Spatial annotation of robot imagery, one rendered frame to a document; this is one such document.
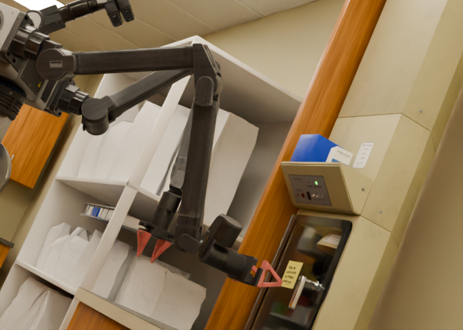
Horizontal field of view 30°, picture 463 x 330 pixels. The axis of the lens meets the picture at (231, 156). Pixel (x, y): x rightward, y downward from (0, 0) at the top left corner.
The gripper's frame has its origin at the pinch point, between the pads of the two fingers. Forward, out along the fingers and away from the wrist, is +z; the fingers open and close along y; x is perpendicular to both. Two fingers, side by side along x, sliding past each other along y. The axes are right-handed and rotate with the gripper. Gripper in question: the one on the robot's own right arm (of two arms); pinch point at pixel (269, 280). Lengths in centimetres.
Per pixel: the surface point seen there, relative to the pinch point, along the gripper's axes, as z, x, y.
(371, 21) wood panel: 17, -90, 32
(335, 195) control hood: 10.0, -27.9, 1.5
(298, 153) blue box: 4.7, -38.1, 20.3
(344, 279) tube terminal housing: 17.8, -7.8, -4.3
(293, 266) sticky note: 13.7, -7.4, 15.5
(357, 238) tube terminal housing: 17.0, -19.0, -4.5
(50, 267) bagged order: -4, 18, 184
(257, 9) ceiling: 52, -150, 222
